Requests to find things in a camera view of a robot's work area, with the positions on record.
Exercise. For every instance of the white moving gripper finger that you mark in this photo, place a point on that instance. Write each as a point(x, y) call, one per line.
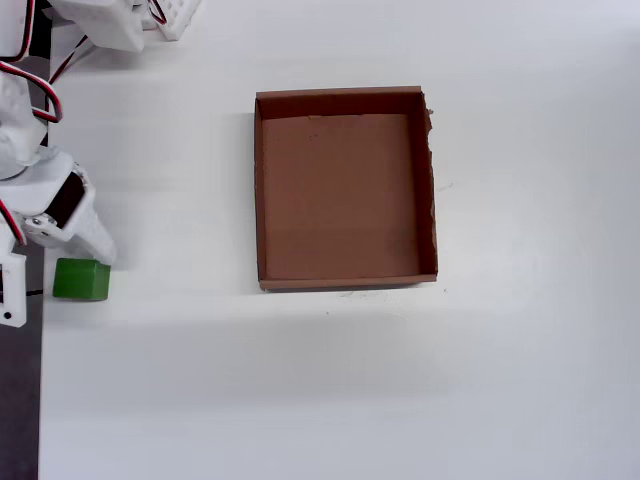
point(42, 230)

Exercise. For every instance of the brown cardboard box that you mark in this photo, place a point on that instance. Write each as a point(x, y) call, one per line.
point(340, 200)

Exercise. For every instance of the green wooden cube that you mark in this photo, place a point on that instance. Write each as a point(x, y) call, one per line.
point(80, 277)

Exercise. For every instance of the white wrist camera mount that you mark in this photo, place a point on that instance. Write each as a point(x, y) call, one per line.
point(11, 280)

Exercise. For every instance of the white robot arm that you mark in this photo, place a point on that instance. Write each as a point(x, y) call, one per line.
point(100, 22)

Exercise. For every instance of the white fixed gripper finger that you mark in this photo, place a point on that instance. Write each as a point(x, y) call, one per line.
point(95, 230)

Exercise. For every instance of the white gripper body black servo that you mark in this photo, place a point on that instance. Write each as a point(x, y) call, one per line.
point(66, 202)

